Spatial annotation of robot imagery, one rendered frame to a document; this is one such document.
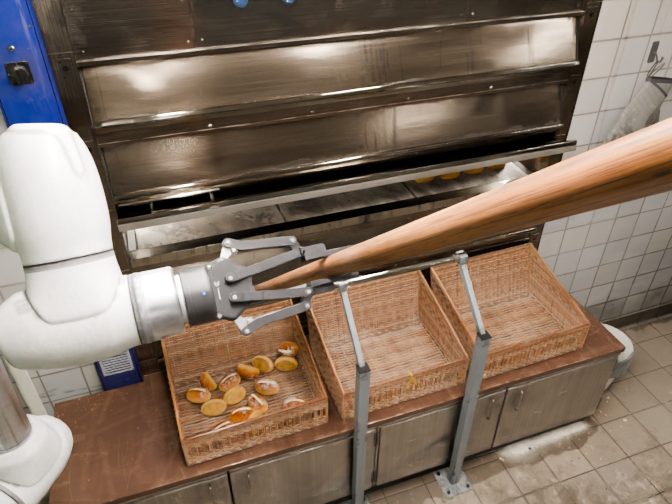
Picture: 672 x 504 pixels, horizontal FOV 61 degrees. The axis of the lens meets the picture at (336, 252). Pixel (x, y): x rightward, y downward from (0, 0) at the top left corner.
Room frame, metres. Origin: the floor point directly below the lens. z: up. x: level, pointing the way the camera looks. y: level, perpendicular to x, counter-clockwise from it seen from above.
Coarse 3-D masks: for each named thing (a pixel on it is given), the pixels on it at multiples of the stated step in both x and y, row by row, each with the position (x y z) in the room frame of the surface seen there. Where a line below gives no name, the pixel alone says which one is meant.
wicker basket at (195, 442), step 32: (224, 320) 1.72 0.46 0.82; (288, 320) 1.79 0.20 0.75; (192, 352) 1.64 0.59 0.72; (192, 384) 1.58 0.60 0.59; (288, 384) 1.58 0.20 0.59; (320, 384) 1.45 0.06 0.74; (192, 416) 1.42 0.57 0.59; (224, 416) 1.42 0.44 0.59; (288, 416) 1.34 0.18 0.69; (320, 416) 1.39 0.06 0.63; (192, 448) 1.21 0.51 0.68; (224, 448) 1.25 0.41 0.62
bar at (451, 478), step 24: (408, 264) 1.64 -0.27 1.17; (432, 264) 1.66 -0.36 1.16; (336, 288) 1.53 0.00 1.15; (480, 336) 1.50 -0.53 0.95; (360, 360) 1.36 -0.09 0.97; (480, 360) 1.48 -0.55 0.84; (360, 384) 1.32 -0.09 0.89; (480, 384) 1.49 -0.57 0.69; (360, 408) 1.32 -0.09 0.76; (360, 432) 1.32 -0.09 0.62; (456, 432) 1.52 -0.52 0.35; (360, 456) 1.32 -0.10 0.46; (456, 456) 1.48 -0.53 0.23; (360, 480) 1.33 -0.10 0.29; (456, 480) 1.49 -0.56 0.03
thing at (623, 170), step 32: (576, 160) 0.26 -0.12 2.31; (608, 160) 0.24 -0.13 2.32; (640, 160) 0.22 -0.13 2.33; (512, 192) 0.29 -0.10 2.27; (544, 192) 0.27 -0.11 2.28; (576, 192) 0.25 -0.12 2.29; (608, 192) 0.23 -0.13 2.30; (640, 192) 0.22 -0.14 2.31; (416, 224) 0.40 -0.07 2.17; (448, 224) 0.35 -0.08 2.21; (480, 224) 0.31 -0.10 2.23; (512, 224) 0.29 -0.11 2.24; (352, 256) 0.52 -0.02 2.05; (384, 256) 0.45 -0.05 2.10; (256, 288) 1.13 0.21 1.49
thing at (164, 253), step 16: (448, 192) 2.15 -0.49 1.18; (464, 192) 2.15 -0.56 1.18; (480, 192) 2.15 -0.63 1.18; (368, 208) 2.02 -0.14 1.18; (384, 208) 2.02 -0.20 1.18; (400, 208) 2.02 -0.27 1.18; (416, 208) 2.05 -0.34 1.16; (432, 208) 2.07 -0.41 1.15; (288, 224) 1.90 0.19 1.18; (304, 224) 1.90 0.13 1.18; (320, 224) 1.90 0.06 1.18; (336, 224) 1.93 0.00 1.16; (352, 224) 1.95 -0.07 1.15; (192, 240) 1.79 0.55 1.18; (208, 240) 1.79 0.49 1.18; (240, 240) 1.80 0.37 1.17; (144, 256) 1.68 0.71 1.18; (160, 256) 1.70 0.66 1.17; (176, 256) 1.72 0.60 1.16; (192, 256) 1.73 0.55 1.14
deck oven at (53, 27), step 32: (32, 0) 1.64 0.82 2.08; (64, 32) 1.66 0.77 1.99; (64, 64) 1.65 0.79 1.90; (64, 96) 1.64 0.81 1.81; (352, 96) 1.94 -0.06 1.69; (384, 96) 1.99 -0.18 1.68; (416, 96) 2.04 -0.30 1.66; (448, 96) 2.08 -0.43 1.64; (576, 96) 2.28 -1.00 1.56; (128, 128) 1.69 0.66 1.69; (160, 128) 1.73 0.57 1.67; (192, 128) 1.76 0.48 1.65; (224, 128) 1.80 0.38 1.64; (96, 160) 1.66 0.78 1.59; (384, 160) 2.09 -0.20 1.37; (544, 160) 2.28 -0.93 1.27; (384, 224) 2.00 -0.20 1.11; (544, 224) 2.28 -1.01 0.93; (128, 256) 1.66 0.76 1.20; (224, 352) 1.75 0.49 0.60
